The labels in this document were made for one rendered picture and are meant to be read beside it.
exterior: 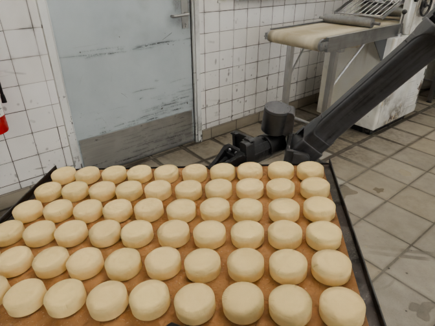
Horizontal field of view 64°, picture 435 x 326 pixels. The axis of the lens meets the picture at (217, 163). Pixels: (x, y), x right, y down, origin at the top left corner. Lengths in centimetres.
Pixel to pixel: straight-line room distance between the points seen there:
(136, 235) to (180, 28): 233
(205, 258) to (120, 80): 218
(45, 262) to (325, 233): 40
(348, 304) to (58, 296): 35
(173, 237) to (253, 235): 12
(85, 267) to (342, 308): 34
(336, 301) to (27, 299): 38
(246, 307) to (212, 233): 14
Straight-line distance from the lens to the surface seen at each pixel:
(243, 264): 48
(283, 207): 58
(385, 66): 74
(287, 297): 45
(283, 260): 49
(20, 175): 255
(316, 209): 58
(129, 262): 52
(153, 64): 269
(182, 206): 60
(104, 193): 69
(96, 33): 248
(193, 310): 44
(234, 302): 44
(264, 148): 78
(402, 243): 226
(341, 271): 48
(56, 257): 58
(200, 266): 49
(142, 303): 46
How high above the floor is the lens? 135
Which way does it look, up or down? 29 degrees down
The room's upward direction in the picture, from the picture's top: straight up
